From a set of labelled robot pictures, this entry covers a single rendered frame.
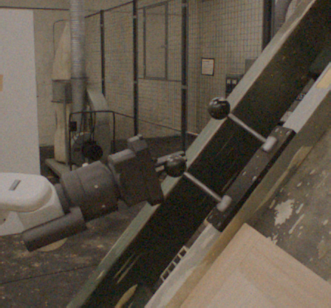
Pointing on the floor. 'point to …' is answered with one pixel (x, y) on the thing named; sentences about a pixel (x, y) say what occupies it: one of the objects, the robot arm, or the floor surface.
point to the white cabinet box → (18, 102)
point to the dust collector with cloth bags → (77, 115)
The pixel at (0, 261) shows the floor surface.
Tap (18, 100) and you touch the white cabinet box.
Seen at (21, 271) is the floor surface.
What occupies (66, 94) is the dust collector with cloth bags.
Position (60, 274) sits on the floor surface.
